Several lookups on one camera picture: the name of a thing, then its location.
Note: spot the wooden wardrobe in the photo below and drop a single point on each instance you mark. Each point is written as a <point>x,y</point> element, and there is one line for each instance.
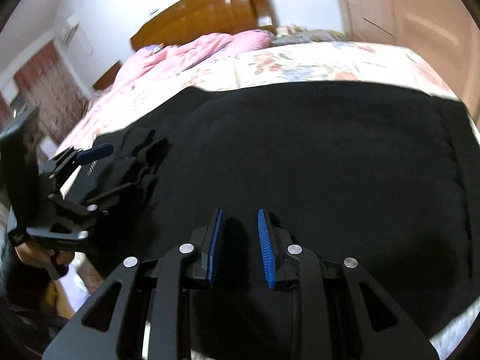
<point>442,32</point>

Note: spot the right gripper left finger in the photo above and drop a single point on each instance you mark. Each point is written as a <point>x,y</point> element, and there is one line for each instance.
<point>143,307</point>

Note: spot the black pants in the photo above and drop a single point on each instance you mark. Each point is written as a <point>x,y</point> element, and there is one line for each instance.
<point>310,220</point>

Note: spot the floral white quilt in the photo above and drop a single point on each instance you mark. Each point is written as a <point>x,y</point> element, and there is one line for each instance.
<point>285,67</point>

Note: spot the grey floral pillow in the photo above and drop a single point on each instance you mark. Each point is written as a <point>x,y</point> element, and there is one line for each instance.
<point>317,35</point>

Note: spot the wall air conditioner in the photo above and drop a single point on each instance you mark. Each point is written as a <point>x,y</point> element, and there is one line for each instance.
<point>69,29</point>

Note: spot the person's left hand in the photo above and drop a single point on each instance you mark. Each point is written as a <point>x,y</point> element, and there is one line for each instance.
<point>34,255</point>

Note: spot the wooden nightstand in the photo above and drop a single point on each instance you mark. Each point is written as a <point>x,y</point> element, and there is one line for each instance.
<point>108,77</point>

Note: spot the wooden headboard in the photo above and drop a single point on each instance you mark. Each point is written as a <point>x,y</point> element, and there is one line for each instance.
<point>188,20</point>

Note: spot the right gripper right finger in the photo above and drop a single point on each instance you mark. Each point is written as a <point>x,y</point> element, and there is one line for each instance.
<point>340,311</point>

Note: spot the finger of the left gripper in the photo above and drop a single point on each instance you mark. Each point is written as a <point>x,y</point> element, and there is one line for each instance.
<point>94,154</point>
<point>123,194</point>

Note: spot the red patterned curtain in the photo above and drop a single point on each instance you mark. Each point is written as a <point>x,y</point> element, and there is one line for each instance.
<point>45,82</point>

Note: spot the pink blanket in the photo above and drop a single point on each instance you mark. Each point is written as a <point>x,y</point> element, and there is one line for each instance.
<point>179,58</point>

